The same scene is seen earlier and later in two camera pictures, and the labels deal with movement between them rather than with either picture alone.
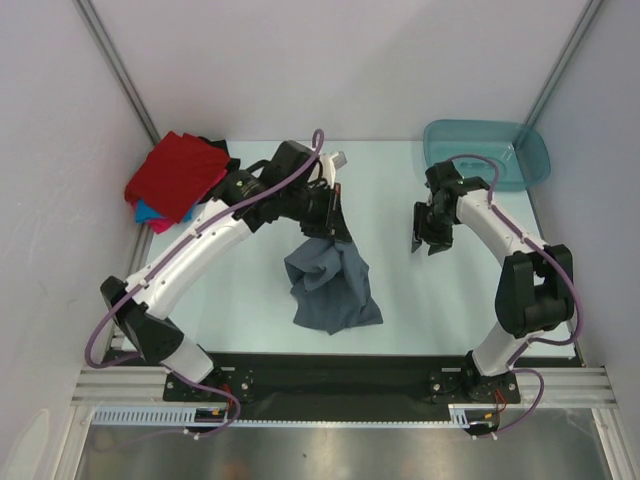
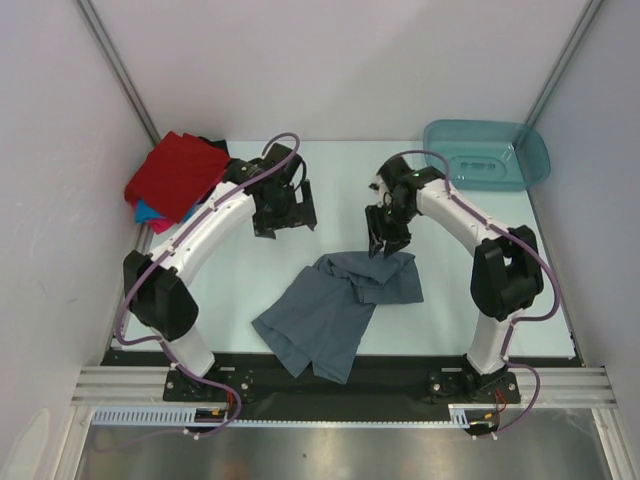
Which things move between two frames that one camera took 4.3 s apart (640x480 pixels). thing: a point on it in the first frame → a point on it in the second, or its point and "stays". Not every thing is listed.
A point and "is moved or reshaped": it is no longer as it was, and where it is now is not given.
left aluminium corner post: (86, 9) stays
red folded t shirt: (175, 175) stays
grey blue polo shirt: (330, 280) is moved or reshaped
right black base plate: (456, 386) stays
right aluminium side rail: (572, 332) stays
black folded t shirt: (234, 163) stays
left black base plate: (237, 380) stays
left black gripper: (337, 224) → (299, 213)
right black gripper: (420, 211) → (377, 232)
